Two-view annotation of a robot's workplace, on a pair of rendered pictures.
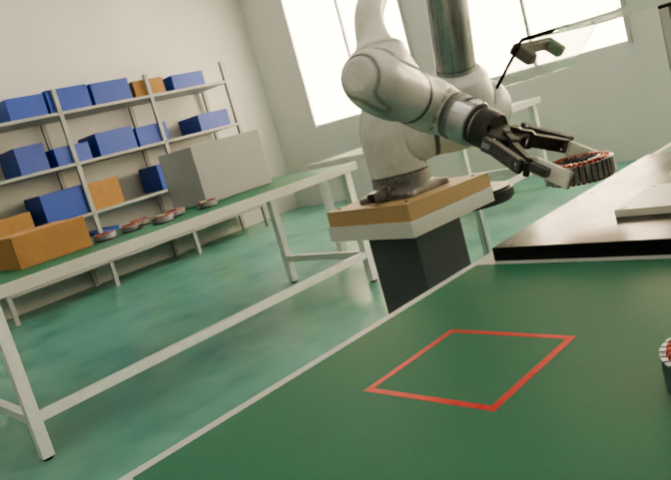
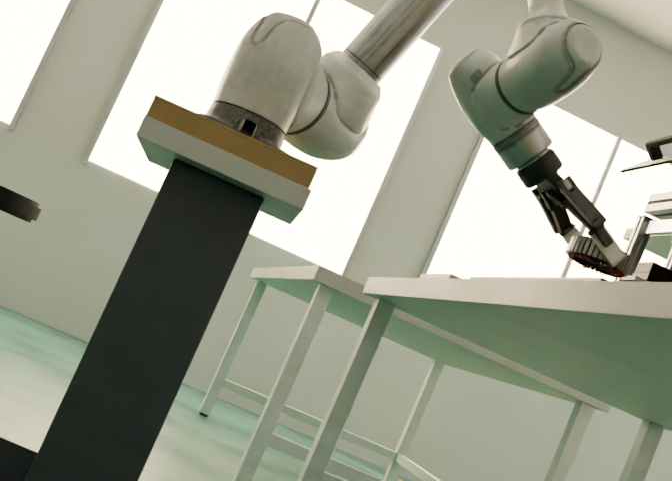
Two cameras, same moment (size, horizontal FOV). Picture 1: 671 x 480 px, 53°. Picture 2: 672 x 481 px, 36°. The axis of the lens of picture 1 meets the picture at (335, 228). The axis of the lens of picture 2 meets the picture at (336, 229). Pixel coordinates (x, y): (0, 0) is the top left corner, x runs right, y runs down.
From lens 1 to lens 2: 1.50 m
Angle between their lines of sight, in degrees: 59
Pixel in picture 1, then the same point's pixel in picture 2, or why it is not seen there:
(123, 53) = not seen: outside the picture
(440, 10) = (421, 10)
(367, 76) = (596, 54)
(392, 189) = (261, 134)
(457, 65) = (382, 68)
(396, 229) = (283, 185)
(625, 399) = not seen: outside the picture
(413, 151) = (300, 112)
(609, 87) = not seen: outside the picture
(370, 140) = (277, 63)
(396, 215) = (291, 170)
